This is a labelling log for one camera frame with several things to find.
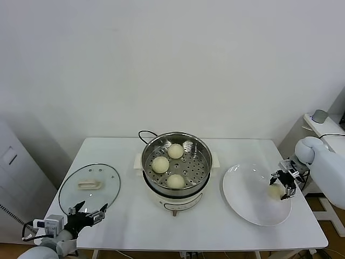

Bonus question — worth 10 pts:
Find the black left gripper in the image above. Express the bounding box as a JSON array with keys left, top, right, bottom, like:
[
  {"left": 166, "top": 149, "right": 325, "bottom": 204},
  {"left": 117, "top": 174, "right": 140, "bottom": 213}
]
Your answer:
[{"left": 64, "top": 201, "right": 108, "bottom": 238}]

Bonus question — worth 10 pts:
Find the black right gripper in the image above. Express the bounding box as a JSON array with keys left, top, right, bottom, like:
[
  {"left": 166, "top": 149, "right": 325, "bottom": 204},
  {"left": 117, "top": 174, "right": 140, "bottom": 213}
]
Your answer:
[{"left": 269, "top": 171, "right": 297, "bottom": 201}]

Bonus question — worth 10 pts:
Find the white steamed baozi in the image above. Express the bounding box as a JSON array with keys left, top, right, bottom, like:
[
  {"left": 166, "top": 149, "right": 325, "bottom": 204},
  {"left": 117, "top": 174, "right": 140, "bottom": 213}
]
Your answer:
[
  {"left": 166, "top": 174, "right": 186, "bottom": 189},
  {"left": 267, "top": 185, "right": 285, "bottom": 201},
  {"left": 167, "top": 143, "right": 184, "bottom": 160},
  {"left": 151, "top": 156, "right": 170, "bottom": 174}
]

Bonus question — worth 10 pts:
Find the perforated steel steamer basket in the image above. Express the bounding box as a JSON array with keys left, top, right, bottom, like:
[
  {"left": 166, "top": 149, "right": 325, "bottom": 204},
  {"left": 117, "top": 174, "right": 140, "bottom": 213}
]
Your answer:
[{"left": 141, "top": 131, "right": 212, "bottom": 197}]

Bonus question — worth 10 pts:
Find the round glass pot lid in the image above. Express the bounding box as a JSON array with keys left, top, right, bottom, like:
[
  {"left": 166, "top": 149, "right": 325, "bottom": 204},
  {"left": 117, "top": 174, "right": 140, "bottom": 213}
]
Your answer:
[{"left": 58, "top": 163, "right": 121, "bottom": 216}]

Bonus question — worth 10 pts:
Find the large white plate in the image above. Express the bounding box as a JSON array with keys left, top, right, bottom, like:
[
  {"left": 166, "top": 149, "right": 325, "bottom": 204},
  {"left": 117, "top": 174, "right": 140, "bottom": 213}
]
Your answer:
[{"left": 222, "top": 163, "right": 292, "bottom": 227}]

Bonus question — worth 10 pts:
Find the white side desk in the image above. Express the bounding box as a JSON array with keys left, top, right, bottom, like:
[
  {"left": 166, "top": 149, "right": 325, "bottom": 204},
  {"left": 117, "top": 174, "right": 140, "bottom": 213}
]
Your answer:
[{"left": 279, "top": 113, "right": 345, "bottom": 195}]

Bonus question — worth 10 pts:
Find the grey cup on shelf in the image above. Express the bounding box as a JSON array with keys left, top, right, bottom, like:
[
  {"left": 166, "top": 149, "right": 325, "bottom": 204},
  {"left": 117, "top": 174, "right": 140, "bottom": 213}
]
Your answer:
[{"left": 312, "top": 109, "right": 328, "bottom": 124}]

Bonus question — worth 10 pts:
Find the white cabinet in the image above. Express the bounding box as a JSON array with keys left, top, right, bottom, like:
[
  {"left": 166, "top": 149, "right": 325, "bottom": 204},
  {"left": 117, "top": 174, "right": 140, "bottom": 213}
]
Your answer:
[{"left": 0, "top": 120, "right": 59, "bottom": 224}]

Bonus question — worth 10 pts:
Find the white electric cooker pot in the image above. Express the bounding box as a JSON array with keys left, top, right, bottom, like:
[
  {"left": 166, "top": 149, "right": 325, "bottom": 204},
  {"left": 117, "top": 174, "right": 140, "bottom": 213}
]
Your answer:
[{"left": 132, "top": 152, "right": 219, "bottom": 217}]

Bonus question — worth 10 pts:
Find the grey monitor panel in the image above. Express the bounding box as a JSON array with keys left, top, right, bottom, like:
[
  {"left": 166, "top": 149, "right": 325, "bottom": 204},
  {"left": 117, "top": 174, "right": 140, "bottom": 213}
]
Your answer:
[{"left": 327, "top": 85, "right": 345, "bottom": 125}]

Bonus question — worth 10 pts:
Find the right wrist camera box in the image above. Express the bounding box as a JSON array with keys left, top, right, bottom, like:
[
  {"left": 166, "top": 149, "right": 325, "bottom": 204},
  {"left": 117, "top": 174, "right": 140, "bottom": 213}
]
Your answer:
[{"left": 279, "top": 159, "right": 297, "bottom": 173}]

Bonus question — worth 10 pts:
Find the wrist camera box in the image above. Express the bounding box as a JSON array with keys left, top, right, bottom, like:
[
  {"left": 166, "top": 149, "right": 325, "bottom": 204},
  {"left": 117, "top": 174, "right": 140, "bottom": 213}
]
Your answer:
[
  {"left": 33, "top": 215, "right": 67, "bottom": 237},
  {"left": 279, "top": 159, "right": 297, "bottom": 173}
]

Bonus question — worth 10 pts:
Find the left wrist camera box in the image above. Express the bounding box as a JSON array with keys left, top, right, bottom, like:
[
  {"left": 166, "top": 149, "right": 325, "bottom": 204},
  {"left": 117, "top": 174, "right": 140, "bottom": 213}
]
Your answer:
[{"left": 33, "top": 215, "right": 67, "bottom": 237}]

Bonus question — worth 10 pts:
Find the white floor stand frame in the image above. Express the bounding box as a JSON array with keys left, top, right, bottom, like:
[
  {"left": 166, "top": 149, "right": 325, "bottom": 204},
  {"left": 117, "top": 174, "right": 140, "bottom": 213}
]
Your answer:
[{"left": 314, "top": 195, "right": 345, "bottom": 235}]

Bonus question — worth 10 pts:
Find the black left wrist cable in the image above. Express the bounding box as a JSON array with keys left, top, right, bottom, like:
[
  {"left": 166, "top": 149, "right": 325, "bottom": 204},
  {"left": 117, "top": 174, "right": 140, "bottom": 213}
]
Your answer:
[{"left": 22, "top": 222, "right": 38, "bottom": 241}]

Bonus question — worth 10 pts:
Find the black cooker power cable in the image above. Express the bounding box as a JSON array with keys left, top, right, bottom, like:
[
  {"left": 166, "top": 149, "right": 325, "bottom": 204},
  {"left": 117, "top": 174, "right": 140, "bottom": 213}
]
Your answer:
[{"left": 137, "top": 130, "right": 160, "bottom": 145}]

